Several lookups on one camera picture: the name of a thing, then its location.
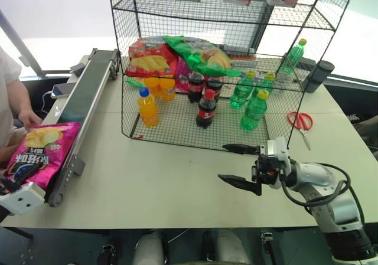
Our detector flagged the green potato chips bag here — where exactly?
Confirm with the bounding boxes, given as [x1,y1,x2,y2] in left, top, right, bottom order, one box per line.
[162,34,243,77]

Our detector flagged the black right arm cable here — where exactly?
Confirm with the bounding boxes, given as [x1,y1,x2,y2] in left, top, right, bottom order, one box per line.
[280,163,367,227]

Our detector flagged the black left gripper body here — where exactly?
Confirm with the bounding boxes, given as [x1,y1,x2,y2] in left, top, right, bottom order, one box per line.
[0,173,21,195]

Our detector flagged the white rounded shape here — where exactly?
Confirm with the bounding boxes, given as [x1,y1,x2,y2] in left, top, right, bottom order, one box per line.
[132,229,165,265]
[206,228,250,265]

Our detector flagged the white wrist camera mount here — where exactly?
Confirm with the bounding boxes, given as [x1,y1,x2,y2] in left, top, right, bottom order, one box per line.
[266,137,296,191]
[0,182,47,216]

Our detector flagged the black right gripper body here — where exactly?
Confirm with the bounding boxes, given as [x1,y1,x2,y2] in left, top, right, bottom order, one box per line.
[250,152,284,187]

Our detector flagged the green soda bottle yellow cap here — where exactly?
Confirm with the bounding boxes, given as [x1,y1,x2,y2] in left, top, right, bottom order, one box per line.
[279,38,308,73]
[229,71,256,110]
[240,89,270,132]
[256,71,277,96]

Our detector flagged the person's bare hand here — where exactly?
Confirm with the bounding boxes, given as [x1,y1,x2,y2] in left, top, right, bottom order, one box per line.
[18,109,44,131]

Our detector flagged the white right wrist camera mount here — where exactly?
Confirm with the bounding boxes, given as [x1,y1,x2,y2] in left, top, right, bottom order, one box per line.
[266,137,296,191]

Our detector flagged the cola bottle red cap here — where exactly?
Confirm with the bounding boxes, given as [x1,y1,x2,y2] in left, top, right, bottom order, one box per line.
[196,89,219,129]
[187,71,206,103]
[206,76,224,102]

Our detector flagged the red handled scissors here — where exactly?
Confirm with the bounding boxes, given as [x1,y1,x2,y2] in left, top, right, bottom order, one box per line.
[286,110,314,151]

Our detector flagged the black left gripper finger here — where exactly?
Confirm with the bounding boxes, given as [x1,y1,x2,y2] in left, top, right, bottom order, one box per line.
[16,162,43,187]

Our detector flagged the person in white shirt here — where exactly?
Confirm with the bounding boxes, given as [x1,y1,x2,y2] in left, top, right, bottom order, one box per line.
[0,46,30,171]

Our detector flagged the grey conveyor control box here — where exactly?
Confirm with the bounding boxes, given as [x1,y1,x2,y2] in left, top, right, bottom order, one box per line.
[70,63,87,77]

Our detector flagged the orange soda bottle blue cap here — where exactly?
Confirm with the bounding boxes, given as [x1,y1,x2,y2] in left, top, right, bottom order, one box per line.
[137,87,160,128]

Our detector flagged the black cylinder speaker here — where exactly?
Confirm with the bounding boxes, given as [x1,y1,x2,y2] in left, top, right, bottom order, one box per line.
[305,60,335,94]

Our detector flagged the red potato chips bag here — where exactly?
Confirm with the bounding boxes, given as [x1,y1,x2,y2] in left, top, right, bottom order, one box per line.
[126,37,180,78]

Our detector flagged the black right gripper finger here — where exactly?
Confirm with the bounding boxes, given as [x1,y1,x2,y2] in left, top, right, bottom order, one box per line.
[222,143,266,157]
[217,174,263,197]

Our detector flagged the white charging cable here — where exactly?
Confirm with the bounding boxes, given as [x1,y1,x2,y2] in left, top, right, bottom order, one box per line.
[41,90,56,115]

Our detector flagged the grey conveyor belt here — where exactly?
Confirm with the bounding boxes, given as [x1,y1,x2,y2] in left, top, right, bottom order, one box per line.
[47,48,122,208]

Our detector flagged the magenta snack bag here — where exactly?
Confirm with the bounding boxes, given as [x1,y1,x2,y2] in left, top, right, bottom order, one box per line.
[175,55,193,93]

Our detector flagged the magenta potato chips bag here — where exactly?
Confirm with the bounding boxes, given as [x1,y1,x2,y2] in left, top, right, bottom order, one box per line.
[5,122,82,191]

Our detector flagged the black flat device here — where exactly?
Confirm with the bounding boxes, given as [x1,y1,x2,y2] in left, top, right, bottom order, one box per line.
[298,57,317,70]

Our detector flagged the black wire storage rack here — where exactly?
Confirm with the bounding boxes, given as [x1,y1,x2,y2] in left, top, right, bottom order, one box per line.
[107,0,352,152]

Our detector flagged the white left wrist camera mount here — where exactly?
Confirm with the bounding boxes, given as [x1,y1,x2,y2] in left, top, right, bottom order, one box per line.
[0,182,47,216]

